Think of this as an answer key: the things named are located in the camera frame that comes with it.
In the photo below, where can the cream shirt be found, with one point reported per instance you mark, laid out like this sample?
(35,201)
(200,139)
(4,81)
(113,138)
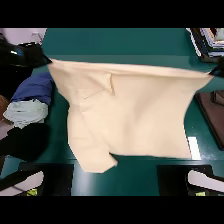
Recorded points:
(133,110)

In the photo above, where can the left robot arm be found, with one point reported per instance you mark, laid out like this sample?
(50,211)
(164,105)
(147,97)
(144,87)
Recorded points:
(23,55)

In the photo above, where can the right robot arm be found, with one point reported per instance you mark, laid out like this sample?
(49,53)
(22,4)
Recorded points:
(206,180)

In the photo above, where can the blue garment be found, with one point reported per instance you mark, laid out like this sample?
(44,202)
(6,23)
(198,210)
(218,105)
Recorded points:
(35,88)

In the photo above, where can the pale green garment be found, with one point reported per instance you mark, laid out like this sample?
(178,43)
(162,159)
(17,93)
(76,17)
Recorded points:
(25,113)

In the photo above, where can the black garment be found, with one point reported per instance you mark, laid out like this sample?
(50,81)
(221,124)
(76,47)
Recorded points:
(25,141)

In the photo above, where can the brown garment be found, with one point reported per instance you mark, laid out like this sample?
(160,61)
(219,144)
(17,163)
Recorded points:
(213,116)

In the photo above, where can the heap of clothes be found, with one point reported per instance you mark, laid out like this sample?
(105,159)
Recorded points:
(211,41)

